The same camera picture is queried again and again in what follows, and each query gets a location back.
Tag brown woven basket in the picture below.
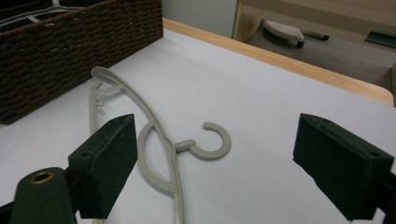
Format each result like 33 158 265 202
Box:
0 0 164 126

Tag grey plastic hanger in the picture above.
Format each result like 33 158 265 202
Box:
88 65 233 224
0 0 86 29

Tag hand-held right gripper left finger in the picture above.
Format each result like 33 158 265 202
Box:
67 113 139 219

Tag dark drawer handle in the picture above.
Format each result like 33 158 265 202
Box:
364 29 396 49

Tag grey handle object in background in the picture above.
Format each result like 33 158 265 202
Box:
262 19 331 49

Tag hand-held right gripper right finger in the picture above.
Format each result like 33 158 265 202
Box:
292 112 396 222

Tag light wooden desk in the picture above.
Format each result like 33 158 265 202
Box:
233 0 396 106

